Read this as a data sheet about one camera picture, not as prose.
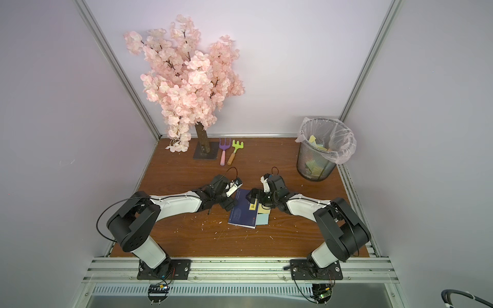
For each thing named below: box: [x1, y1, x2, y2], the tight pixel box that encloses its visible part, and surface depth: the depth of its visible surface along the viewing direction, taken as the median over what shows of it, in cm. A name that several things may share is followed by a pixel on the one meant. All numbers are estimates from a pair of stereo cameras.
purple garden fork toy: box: [218, 137, 232, 167], surface depth 116 cm
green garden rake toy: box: [227, 139, 244, 166], surface depth 116 cm
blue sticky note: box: [255, 213, 269, 226], surface depth 85 cm
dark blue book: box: [227, 188, 259, 230], surface depth 87 cm
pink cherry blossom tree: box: [123, 14, 245, 154], surface depth 76 cm
